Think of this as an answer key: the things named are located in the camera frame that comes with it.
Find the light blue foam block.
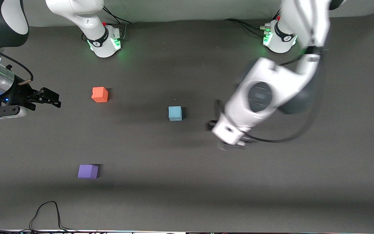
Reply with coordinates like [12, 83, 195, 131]
[168, 106, 183, 122]

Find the orange foam block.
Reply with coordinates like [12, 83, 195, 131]
[92, 87, 109, 103]

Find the purple foam block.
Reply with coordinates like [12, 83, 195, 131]
[78, 164, 99, 179]

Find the black left base cable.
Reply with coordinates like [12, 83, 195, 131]
[224, 18, 269, 36]

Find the black base cable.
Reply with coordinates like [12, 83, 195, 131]
[102, 6, 132, 25]
[224, 18, 269, 36]

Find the black right base cable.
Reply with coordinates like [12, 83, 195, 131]
[102, 6, 132, 25]

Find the thin black looped cable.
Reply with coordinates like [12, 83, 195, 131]
[29, 201, 80, 233]

